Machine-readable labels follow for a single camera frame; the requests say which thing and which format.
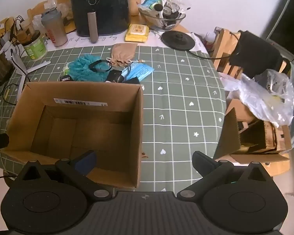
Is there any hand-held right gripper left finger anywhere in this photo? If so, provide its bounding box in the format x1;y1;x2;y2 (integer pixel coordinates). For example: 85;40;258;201
15;150;113;202

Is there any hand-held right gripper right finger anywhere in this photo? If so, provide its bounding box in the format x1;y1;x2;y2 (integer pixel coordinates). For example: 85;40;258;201
177;150;275;199

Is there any cardboard box with barcode label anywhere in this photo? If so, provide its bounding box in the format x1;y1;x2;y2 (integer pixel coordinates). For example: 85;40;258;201
1;81;144;189

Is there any black pouch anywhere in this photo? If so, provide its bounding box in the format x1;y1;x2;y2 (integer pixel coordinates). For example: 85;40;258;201
105;70;124;83

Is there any black hair band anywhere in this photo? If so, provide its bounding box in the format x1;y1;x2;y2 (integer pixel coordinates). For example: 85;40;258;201
89;60;113;74

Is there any teal fluffy cloth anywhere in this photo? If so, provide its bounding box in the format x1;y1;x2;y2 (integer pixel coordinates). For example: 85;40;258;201
65;56;112;82

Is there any blue wipes packet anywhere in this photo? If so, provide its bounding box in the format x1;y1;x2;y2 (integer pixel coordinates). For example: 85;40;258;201
122;62;154;81

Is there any beige drawstring pouch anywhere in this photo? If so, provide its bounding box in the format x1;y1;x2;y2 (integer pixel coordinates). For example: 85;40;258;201
107;43;138;67

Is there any flapped cardboard box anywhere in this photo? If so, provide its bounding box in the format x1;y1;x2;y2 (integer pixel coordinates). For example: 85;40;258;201
213;99;293;177

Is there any white phone stand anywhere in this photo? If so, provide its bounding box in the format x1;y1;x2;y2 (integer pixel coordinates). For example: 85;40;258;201
9;48;52;84

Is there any clear plastic bag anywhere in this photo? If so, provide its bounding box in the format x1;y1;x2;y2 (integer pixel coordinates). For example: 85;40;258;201
219;69;294;128

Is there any green label jar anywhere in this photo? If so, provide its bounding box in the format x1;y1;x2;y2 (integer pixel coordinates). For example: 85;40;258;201
23;31;48;61

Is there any black cloth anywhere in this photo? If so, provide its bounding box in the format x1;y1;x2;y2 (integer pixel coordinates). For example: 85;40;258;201
230;31;284;78

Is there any black kettle base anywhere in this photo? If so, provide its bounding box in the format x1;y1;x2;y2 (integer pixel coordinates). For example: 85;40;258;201
161;31;196;52

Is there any grey lid shaker bottle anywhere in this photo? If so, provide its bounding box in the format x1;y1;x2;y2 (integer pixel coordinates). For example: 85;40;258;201
41;9;69;48

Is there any yellow wet wipes pack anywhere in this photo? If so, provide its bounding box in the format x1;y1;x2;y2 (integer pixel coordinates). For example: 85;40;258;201
124;24;149;43

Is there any glass bowl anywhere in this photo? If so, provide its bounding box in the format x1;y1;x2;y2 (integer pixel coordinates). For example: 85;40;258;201
138;5;187;31

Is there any black air fryer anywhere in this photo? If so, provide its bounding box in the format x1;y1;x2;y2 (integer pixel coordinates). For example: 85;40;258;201
69;0;131;44

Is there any crinkled clear bag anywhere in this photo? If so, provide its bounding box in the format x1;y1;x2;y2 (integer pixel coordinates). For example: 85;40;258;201
162;0;191;18

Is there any light blue snack packet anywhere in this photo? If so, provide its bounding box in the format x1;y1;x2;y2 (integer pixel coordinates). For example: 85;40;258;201
141;0;163;9

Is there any black kettle cable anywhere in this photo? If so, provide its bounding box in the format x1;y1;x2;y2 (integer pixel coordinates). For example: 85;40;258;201
189;32;243;60

